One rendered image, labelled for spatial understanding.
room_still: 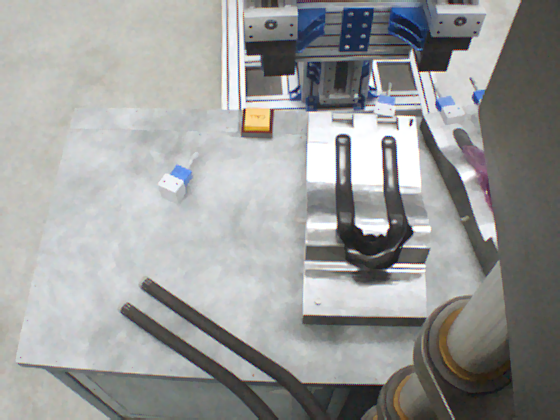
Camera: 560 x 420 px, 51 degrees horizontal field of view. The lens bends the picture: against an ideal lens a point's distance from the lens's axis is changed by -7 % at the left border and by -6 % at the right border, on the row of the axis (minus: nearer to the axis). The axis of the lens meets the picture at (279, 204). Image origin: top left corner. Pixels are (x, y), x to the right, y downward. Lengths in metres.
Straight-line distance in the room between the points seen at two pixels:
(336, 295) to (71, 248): 0.62
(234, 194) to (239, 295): 0.26
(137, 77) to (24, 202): 0.75
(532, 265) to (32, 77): 2.84
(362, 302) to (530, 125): 1.06
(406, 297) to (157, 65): 1.86
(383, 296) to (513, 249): 1.04
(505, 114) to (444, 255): 1.16
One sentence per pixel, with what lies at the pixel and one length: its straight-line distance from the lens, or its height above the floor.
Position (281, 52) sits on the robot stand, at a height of 0.82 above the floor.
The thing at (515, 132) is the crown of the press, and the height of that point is 1.86.
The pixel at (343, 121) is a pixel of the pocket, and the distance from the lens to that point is 1.54.
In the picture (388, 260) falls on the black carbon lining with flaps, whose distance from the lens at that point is 1.35.
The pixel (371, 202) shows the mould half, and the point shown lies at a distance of 1.38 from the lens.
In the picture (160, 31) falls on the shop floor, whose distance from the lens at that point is 3.03.
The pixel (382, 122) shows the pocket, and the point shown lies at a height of 0.87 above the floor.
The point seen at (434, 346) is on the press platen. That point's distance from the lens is 0.59.
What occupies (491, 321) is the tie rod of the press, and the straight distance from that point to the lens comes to 0.48.
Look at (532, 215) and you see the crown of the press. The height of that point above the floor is 1.86.
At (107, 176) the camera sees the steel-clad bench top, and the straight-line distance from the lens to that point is 1.58.
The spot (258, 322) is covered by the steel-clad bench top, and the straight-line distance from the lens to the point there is 1.36.
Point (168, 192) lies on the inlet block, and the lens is 1.48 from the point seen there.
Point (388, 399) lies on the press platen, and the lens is 0.82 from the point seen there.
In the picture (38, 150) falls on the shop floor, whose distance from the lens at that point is 2.74.
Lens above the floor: 2.09
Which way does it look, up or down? 60 degrees down
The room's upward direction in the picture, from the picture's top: straight up
